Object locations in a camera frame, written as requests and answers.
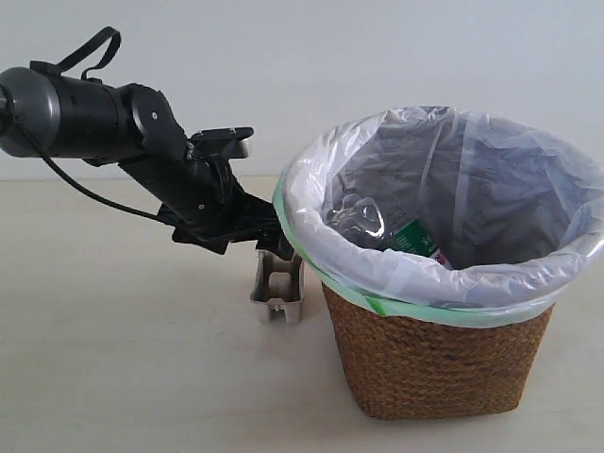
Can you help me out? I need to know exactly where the green label water bottle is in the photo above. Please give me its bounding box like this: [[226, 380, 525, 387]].
[[323, 193, 440, 258]]

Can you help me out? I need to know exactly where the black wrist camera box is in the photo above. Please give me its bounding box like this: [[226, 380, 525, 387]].
[[189, 126, 255, 159]]

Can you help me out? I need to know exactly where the red label clear bottle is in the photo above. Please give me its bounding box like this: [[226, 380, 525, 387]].
[[430, 249, 454, 270]]

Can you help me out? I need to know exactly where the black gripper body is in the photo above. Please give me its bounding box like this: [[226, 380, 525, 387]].
[[158, 159, 281, 245]]

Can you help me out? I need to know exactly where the woven wicker waste basket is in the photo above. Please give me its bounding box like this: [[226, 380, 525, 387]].
[[322, 286, 553, 420]]

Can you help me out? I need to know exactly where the brown cardboard pulp tray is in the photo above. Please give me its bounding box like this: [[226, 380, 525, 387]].
[[250, 251, 304, 324]]

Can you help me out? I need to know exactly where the white plastic bin liner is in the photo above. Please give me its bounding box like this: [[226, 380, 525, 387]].
[[273, 106, 603, 328]]

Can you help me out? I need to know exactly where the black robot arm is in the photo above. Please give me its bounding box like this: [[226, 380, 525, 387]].
[[1, 67, 294, 260]]

